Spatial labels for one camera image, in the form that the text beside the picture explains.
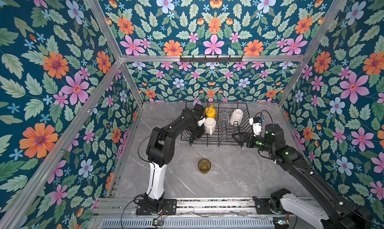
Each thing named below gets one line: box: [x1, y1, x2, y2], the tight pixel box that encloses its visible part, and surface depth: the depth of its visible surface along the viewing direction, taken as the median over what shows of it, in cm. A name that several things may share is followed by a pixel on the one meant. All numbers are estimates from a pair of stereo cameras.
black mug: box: [189, 126, 206, 139], surface depth 87 cm
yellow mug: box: [205, 105, 216, 119], surface depth 101 cm
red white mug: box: [204, 117, 217, 136], surface depth 96 cm
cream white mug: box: [229, 109, 244, 126], surface depth 100 cm
